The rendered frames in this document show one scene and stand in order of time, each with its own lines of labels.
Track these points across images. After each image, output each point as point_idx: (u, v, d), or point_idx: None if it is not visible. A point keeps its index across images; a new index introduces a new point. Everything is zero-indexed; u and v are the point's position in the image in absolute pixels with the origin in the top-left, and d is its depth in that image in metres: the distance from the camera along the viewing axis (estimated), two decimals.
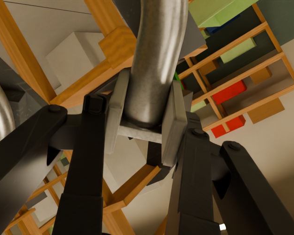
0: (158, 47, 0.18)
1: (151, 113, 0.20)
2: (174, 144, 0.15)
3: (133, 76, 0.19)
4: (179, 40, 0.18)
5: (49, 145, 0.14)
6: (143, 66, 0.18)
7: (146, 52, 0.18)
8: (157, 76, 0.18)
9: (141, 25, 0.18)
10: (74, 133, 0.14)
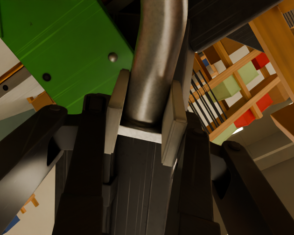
0: (158, 47, 0.18)
1: (151, 113, 0.20)
2: (174, 144, 0.15)
3: (132, 75, 0.19)
4: (178, 40, 0.18)
5: (49, 145, 0.14)
6: (143, 66, 0.18)
7: (146, 51, 0.18)
8: (156, 76, 0.18)
9: (141, 25, 0.18)
10: (74, 133, 0.14)
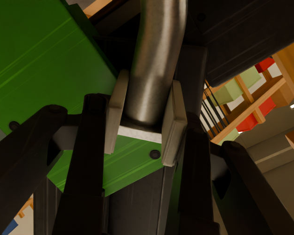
0: (158, 47, 0.18)
1: (151, 113, 0.20)
2: (174, 144, 0.15)
3: (133, 76, 0.19)
4: (178, 40, 0.18)
5: (49, 145, 0.14)
6: (143, 66, 0.18)
7: (146, 51, 0.18)
8: (157, 75, 0.18)
9: (140, 25, 0.18)
10: (74, 133, 0.14)
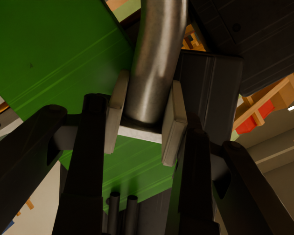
0: (159, 47, 0.18)
1: (151, 113, 0.20)
2: (174, 144, 0.15)
3: (133, 76, 0.19)
4: (179, 40, 0.18)
5: (49, 145, 0.14)
6: (143, 66, 0.18)
7: (146, 51, 0.18)
8: (157, 76, 0.18)
9: (141, 25, 0.18)
10: (74, 133, 0.14)
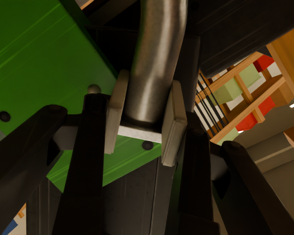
0: (159, 46, 0.18)
1: (151, 112, 0.20)
2: (174, 144, 0.15)
3: (133, 75, 0.19)
4: (179, 39, 0.18)
5: (49, 145, 0.14)
6: (144, 65, 0.18)
7: (146, 51, 0.18)
8: (157, 75, 0.18)
9: (141, 25, 0.18)
10: (74, 133, 0.14)
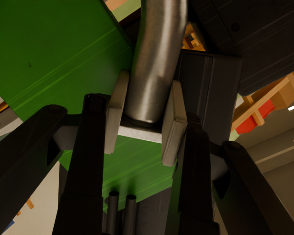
0: (159, 47, 0.18)
1: (152, 113, 0.20)
2: (174, 144, 0.15)
3: (133, 75, 0.19)
4: (179, 40, 0.18)
5: (49, 145, 0.14)
6: (144, 66, 0.18)
7: (147, 51, 0.18)
8: (157, 75, 0.18)
9: (141, 25, 0.18)
10: (74, 133, 0.14)
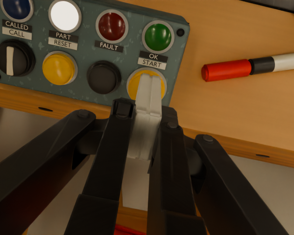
0: None
1: None
2: (149, 138, 0.15)
3: None
4: None
5: (78, 149, 0.14)
6: None
7: None
8: None
9: None
10: (102, 137, 0.14)
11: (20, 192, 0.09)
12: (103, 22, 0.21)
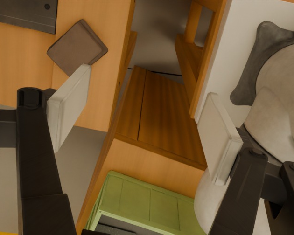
0: None
1: None
2: (228, 164, 0.15)
3: None
4: None
5: None
6: None
7: None
8: None
9: None
10: (7, 129, 0.13)
11: None
12: None
